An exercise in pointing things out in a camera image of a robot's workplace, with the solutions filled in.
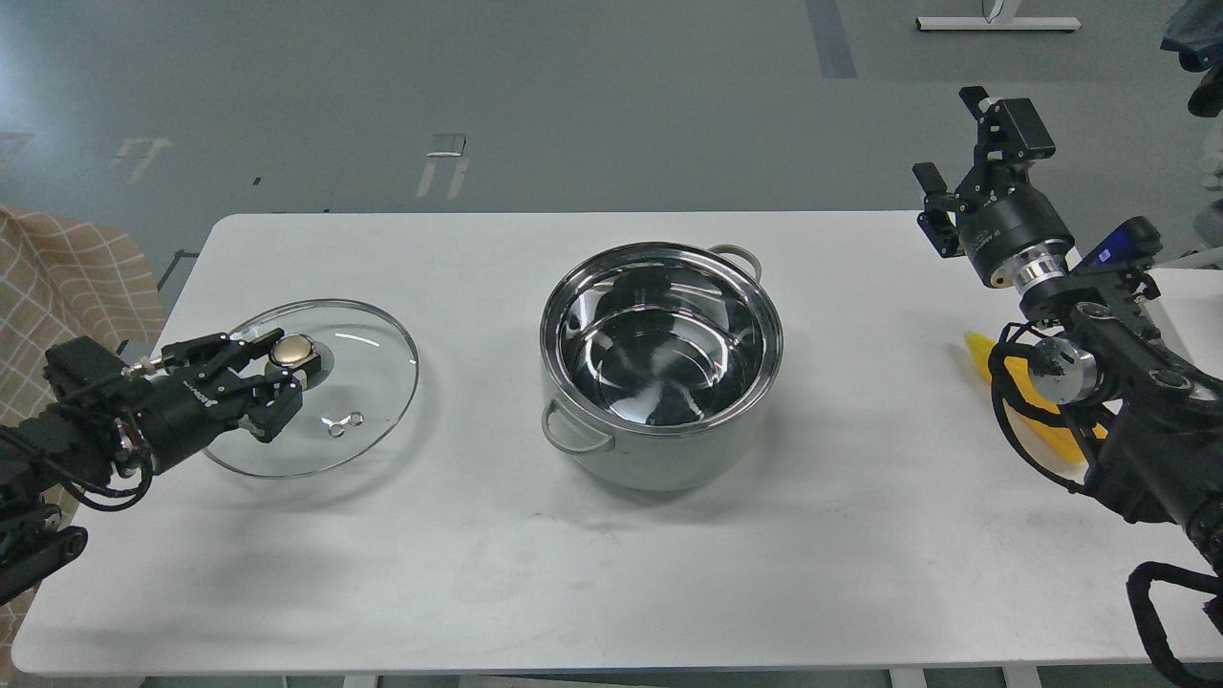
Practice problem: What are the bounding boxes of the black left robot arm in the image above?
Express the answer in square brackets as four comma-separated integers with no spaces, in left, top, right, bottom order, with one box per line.
[1,328,309,602]

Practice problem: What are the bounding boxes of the glass pot lid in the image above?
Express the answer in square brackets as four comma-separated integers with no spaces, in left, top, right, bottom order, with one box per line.
[203,299,419,479]

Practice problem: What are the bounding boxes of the beige checkered cloth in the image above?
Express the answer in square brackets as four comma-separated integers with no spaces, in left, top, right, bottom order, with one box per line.
[0,205,168,651]

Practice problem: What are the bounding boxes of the yellow corn cob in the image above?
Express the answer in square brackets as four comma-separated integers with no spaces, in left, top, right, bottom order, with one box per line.
[963,331,1109,466]

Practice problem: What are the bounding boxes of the white stand base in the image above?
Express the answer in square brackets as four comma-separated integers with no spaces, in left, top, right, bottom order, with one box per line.
[914,1,1084,33]

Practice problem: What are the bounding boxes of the dark object at right edge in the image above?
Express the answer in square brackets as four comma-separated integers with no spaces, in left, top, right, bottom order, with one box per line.
[1159,1,1222,119]

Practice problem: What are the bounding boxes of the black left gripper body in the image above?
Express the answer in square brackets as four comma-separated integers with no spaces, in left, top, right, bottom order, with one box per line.
[122,375,256,475]

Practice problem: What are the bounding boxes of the green steel cooking pot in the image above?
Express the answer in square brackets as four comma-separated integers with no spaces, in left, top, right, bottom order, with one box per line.
[539,241,783,492]

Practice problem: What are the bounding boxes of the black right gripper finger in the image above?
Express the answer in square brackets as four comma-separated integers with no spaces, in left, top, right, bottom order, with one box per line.
[959,86,1055,197]
[912,163,966,260]

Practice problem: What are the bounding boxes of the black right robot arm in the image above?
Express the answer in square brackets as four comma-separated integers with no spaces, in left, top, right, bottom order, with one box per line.
[912,86,1222,687]

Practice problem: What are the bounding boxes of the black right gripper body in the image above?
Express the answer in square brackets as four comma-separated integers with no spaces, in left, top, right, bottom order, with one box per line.
[959,187,1074,290]

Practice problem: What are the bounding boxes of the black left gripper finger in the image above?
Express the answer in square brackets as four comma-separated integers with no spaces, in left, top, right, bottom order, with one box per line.
[158,330,287,382]
[225,371,305,444]

